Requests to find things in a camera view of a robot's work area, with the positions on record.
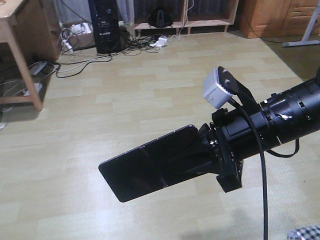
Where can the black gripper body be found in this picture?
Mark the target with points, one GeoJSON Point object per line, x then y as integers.
{"type": "Point", "coordinates": [235, 141]}

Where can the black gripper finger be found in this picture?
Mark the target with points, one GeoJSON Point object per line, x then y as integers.
{"type": "Point", "coordinates": [198, 159]}

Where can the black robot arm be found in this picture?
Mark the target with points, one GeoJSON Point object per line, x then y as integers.
{"type": "Point", "coordinates": [282, 118]}

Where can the wooden desk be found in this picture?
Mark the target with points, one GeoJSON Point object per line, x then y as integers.
{"type": "Point", "coordinates": [32, 31]}

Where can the white power strip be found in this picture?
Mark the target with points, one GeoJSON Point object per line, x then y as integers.
{"type": "Point", "coordinates": [161, 42]}

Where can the wooden wardrobe door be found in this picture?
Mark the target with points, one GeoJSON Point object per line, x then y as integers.
{"type": "Point", "coordinates": [274, 18]}

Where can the black white checkered bedsheet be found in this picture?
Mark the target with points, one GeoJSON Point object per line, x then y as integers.
{"type": "Point", "coordinates": [305, 233]}

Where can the low wooden shelf bench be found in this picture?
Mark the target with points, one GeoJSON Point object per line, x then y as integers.
{"type": "Point", "coordinates": [186, 14]}

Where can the cardboard box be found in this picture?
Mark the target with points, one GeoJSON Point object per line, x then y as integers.
{"type": "Point", "coordinates": [82, 36]}

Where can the black computer tower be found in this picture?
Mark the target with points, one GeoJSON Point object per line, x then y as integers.
{"type": "Point", "coordinates": [106, 32]}

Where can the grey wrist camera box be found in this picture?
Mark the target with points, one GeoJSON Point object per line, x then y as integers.
{"type": "Point", "coordinates": [219, 87]}

